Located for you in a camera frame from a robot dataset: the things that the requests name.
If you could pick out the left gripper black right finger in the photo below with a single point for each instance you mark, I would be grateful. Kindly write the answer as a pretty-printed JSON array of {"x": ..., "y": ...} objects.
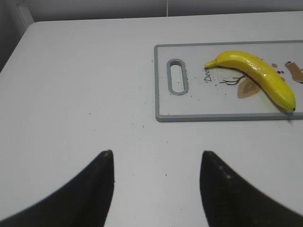
[{"x": 230, "y": 201}]

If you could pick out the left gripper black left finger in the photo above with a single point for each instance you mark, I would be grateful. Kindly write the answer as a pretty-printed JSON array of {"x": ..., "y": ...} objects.
[{"x": 83, "y": 202}]

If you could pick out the yellow plastic banana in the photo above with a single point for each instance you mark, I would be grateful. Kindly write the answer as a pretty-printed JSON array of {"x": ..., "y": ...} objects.
[{"x": 261, "y": 72}]

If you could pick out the white grey-rimmed cutting board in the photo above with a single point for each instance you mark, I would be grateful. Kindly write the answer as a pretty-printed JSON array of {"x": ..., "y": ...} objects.
[{"x": 186, "y": 91}]

